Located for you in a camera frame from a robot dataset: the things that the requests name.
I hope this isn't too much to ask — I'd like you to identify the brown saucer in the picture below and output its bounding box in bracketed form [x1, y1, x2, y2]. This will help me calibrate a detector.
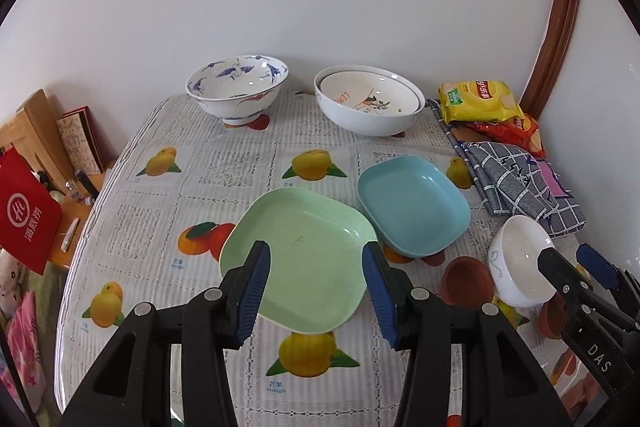
[537, 292, 571, 339]
[441, 256, 498, 307]

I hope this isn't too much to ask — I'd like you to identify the small white tube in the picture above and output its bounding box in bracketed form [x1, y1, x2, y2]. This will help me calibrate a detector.
[61, 217, 81, 253]

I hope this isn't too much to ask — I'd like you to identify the fruit print tablecloth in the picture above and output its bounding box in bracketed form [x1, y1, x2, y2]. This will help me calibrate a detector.
[56, 93, 616, 427]

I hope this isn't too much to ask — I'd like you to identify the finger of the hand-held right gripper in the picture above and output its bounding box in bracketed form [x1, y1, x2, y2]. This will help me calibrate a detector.
[536, 246, 597, 314]
[575, 243, 640, 334]

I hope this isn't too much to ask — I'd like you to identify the blue crane pattern bowl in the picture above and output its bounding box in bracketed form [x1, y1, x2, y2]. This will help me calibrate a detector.
[185, 55, 290, 126]

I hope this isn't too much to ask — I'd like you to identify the red paper bag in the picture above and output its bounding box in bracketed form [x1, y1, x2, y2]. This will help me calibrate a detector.
[0, 147, 63, 275]

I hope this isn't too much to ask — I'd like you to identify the green square plate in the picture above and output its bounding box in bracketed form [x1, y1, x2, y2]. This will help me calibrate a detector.
[219, 187, 379, 335]

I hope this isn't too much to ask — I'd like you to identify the white bowl with orange print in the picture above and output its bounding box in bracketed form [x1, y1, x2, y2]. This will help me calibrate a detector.
[320, 70, 422, 115]

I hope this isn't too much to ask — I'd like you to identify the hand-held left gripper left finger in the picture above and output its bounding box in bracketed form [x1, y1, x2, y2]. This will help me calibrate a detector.
[60, 240, 272, 427]

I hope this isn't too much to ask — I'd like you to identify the yellow chip bag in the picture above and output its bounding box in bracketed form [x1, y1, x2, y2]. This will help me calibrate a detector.
[438, 79, 526, 125]

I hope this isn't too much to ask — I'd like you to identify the red chip bag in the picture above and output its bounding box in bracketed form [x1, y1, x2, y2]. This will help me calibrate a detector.
[462, 114, 546, 158]

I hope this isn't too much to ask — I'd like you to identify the pink printed cloth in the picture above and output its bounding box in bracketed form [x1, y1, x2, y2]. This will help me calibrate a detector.
[0, 289, 48, 413]

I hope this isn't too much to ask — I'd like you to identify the large white bowl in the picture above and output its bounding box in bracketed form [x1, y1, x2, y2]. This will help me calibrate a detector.
[314, 66, 426, 138]

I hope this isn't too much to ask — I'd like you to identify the brown wooden door frame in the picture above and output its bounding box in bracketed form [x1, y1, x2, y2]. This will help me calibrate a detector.
[520, 0, 585, 122]

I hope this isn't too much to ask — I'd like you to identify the small white bowl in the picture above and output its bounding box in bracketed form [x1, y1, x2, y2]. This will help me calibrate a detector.
[487, 215, 558, 309]

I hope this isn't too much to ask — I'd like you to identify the blue square plate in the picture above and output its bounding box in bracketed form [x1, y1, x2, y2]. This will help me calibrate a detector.
[356, 156, 472, 259]

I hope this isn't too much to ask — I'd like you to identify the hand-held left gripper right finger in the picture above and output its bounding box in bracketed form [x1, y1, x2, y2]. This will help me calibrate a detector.
[361, 241, 573, 427]

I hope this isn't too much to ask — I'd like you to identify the red-edged book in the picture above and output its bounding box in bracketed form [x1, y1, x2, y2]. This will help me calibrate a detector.
[56, 107, 106, 175]

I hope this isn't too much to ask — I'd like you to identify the grey checked cloth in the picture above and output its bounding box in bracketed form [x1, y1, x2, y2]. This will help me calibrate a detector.
[426, 99, 587, 235]

